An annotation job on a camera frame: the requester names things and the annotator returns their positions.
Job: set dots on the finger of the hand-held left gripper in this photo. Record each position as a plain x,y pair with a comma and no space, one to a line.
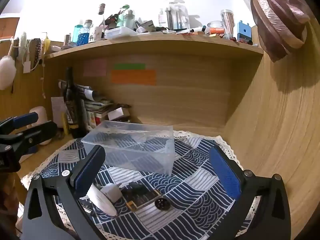
25,119
37,132

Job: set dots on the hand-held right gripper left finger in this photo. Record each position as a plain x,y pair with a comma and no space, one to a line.
86,171

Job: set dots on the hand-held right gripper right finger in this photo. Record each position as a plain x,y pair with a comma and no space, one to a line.
225,171

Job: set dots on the white charger plug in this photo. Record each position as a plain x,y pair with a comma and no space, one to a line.
112,192

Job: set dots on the white oval plastic piece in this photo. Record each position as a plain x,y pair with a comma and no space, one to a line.
103,202

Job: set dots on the yellow square buckle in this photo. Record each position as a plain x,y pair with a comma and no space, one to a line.
131,205

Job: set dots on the clear plastic storage box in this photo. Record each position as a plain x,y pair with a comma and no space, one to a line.
140,142

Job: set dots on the black round cap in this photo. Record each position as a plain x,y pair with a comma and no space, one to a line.
162,203

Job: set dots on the blue wave-patterned placemat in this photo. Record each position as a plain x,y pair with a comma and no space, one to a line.
200,187

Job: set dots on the white paper note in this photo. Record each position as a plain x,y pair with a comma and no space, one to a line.
58,110

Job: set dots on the tall black bottle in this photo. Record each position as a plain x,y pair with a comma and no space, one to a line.
72,100

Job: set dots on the white fluffy puff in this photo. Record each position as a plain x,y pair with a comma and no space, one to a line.
6,71

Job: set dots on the white paper tag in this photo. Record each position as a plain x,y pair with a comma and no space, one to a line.
26,66

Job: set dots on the small white box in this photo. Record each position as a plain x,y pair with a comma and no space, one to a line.
118,113

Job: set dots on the stack of books and magazines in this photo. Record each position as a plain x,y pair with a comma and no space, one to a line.
98,103

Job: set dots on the patterned headband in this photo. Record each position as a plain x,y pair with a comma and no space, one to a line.
37,50

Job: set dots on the pink sticky note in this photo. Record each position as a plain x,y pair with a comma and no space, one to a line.
95,67

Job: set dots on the teal bottle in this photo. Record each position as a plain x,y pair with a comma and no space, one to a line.
77,33

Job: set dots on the blue dotted bottle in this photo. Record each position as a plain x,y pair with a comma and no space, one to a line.
85,36

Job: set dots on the orange sticky note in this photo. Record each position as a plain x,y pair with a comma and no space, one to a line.
133,77

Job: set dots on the white mug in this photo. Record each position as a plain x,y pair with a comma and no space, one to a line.
96,33

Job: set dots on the green sticky note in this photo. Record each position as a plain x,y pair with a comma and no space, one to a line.
129,66

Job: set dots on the white lidded plastic box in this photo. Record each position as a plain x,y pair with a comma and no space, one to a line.
120,32

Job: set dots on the dark-capped clear bottle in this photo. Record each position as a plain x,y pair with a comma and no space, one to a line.
101,10

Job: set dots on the orange tube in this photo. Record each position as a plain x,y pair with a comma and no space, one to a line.
217,31

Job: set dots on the blue plastic box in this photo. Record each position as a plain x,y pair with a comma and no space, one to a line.
243,31

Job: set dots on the green pump bottle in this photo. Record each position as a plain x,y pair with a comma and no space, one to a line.
122,15

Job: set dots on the wooden desk shelf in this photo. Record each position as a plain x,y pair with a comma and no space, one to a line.
155,45

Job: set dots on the black and white marker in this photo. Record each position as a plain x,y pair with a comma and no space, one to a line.
197,29

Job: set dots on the pale green bottle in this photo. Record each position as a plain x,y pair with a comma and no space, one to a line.
129,18

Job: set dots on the clear glass jar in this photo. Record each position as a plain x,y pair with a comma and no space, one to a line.
215,25

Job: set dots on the tall clear canister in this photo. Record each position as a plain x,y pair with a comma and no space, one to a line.
227,22

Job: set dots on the small grey box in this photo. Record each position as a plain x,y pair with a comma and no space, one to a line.
147,26

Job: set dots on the brown hanging hat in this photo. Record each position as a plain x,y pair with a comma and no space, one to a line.
277,17

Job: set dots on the clear toothbrush pack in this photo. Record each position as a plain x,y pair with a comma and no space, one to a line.
178,15

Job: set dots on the small clear bottle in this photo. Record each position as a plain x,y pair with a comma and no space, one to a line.
162,17

